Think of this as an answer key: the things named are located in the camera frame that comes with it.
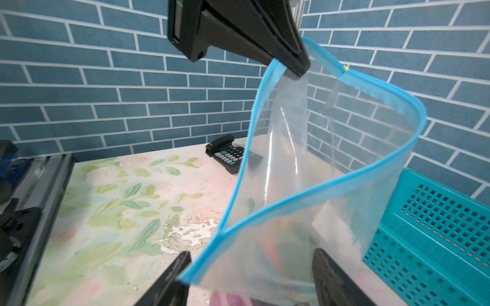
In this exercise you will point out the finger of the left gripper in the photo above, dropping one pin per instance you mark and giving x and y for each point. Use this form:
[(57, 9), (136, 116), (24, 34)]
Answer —
[(259, 30)]

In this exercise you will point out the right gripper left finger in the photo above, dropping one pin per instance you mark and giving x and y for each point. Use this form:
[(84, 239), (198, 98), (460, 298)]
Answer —
[(168, 290)]

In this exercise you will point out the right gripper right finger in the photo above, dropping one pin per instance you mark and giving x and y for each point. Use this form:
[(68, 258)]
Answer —
[(333, 286)]

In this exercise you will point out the teal plastic basket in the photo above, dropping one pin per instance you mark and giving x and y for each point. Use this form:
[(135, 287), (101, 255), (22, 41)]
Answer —
[(432, 245)]

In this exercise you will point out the clear zip top bag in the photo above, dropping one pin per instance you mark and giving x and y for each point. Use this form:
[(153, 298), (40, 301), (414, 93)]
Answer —
[(323, 156)]

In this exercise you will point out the black desk calculator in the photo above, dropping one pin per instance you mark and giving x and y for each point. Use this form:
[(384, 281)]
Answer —
[(230, 156)]

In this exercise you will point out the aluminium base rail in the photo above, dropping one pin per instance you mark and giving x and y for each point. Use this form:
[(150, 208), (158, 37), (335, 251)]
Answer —
[(31, 194)]

